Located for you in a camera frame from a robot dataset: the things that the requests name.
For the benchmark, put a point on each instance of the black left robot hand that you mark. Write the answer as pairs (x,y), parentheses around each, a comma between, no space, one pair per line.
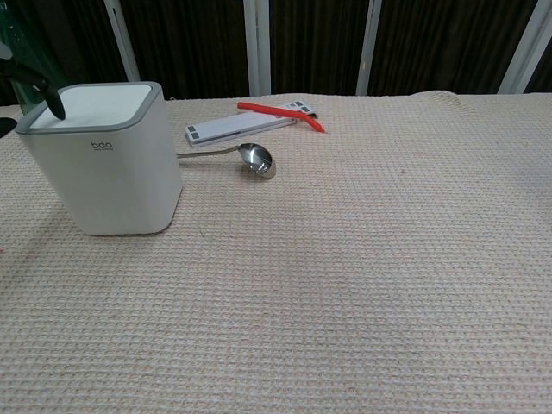
(54,101)

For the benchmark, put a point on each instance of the white mini trash bin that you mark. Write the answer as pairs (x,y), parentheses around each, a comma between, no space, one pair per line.
(112,181)

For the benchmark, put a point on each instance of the white folding stand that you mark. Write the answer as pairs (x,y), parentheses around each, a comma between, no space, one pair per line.
(233,127)

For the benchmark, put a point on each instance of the stainless steel ladle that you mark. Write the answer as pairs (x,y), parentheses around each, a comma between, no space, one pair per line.
(259,158)

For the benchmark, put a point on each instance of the red plastic stick tool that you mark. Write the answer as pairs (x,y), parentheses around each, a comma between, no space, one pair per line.
(276,110)

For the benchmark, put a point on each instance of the beige waffle-weave tablecloth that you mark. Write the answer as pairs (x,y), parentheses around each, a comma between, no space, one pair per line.
(328,276)

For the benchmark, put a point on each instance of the white metal frame post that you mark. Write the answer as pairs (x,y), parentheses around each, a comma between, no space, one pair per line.
(256,47)
(123,43)
(524,47)
(368,47)

